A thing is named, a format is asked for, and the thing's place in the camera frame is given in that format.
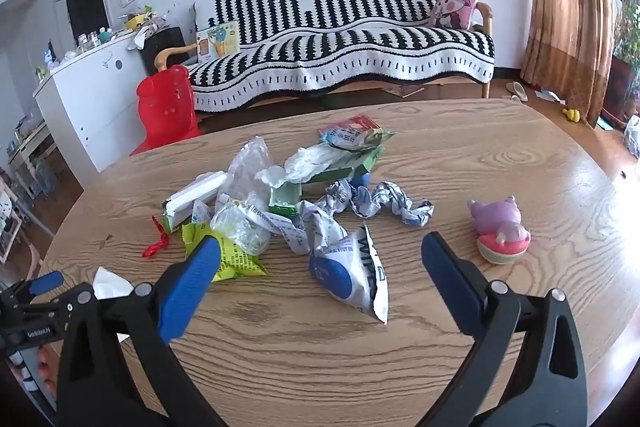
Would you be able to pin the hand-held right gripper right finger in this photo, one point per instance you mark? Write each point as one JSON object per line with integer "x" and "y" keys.
{"x": 450, "y": 277}

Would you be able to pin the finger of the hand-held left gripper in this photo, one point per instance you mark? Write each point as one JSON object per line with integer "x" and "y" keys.
{"x": 46, "y": 282}

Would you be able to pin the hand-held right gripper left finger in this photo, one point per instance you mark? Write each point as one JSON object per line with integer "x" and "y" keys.
{"x": 192, "y": 287}

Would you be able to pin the long white printed wrapper strip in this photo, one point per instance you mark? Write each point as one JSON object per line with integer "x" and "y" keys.
{"x": 295, "y": 229}

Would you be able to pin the person's left hand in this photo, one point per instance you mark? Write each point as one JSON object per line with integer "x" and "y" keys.
{"x": 47, "y": 372}

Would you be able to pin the yellow-green snack wrapper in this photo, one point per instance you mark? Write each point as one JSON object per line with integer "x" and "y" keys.
{"x": 235, "y": 262}

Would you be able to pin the red ribbon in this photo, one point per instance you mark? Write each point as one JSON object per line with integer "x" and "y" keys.
{"x": 156, "y": 243}

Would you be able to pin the white tissue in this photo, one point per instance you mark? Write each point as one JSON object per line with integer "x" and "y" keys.
{"x": 112, "y": 284}

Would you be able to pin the pink pig toy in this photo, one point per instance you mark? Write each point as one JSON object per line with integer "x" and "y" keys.
{"x": 500, "y": 232}

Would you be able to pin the small crumpled clear plastic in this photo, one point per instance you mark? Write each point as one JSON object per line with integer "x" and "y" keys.
{"x": 240, "y": 227}

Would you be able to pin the white cardboard box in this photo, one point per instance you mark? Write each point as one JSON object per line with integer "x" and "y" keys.
{"x": 192, "y": 199}

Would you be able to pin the crumpled silver printed wrapper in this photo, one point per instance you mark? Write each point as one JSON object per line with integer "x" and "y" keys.
{"x": 390, "y": 202}

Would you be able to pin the white blue wipes packet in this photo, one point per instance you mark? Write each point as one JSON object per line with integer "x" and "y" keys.
{"x": 350, "y": 274}

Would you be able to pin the cluttered storage rack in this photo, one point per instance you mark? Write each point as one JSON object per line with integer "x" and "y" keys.
{"x": 25, "y": 167}

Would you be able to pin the small green carton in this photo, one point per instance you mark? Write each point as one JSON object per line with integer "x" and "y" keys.
{"x": 285, "y": 202}

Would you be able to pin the large clear plastic bag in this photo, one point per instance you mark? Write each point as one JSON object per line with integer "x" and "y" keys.
{"x": 245, "y": 169}

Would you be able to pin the flat green box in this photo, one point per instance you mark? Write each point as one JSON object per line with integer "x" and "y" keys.
{"x": 345, "y": 169}

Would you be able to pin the white plastic bag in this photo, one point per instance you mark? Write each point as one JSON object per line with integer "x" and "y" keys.
{"x": 312, "y": 162}

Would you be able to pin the colourful snack packet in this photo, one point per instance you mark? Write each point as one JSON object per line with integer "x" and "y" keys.
{"x": 350, "y": 133}

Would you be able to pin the red plastic chair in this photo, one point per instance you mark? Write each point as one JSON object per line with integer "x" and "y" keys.
{"x": 167, "y": 107}

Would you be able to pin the white cabinet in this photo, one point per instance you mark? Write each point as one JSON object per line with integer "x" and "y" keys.
{"x": 95, "y": 107}

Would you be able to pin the beige slipper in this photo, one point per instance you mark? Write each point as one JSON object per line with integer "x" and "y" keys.
{"x": 517, "y": 91}

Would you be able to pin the yellow floor toy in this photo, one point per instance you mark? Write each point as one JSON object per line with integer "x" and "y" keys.
{"x": 572, "y": 114}

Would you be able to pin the white paper scrap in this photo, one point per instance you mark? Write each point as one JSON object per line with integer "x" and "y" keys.
{"x": 550, "y": 96}

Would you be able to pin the wooden sofa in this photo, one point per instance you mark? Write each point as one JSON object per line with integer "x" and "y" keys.
{"x": 486, "y": 52}

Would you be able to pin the clutter of bottles and jars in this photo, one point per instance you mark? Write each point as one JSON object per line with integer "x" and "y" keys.
{"x": 87, "y": 42}

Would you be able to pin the black box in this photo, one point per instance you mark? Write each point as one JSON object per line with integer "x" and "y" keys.
{"x": 162, "y": 44}

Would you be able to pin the colourful picture book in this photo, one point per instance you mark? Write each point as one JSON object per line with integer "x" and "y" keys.
{"x": 217, "y": 41}

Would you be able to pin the black white striped sofa blanket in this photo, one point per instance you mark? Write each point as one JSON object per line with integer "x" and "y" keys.
{"x": 350, "y": 37}

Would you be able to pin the pink cartoon pillow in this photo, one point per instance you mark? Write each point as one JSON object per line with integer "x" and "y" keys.
{"x": 457, "y": 9}

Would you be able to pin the yellow bowl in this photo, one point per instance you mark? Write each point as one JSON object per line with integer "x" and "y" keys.
{"x": 134, "y": 22}

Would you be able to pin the brown striped curtain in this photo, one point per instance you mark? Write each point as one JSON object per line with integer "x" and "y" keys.
{"x": 565, "y": 7}

